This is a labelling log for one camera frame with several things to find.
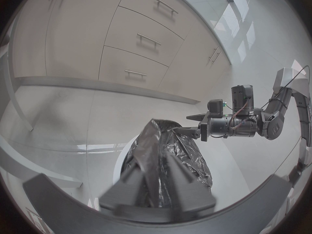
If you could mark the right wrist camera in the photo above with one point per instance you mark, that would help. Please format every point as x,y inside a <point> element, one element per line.
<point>214,106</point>

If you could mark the window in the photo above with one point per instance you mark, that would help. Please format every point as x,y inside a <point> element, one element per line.
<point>202,4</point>

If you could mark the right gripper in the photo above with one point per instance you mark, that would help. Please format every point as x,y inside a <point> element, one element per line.
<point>219,128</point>

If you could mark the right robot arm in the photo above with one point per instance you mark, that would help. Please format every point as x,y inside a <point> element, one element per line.
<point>273,125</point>

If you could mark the black plastic bag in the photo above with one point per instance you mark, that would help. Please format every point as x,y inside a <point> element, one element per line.
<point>180,152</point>

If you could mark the cream cabinet with drawers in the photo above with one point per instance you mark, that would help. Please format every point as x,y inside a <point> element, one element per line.
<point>73,45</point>

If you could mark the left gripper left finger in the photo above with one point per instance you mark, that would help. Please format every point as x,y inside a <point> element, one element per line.
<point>121,191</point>

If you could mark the white trash bin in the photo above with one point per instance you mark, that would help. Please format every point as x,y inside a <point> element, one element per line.
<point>118,164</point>

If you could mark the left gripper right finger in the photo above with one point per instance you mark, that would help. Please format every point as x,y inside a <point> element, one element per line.
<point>187,194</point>

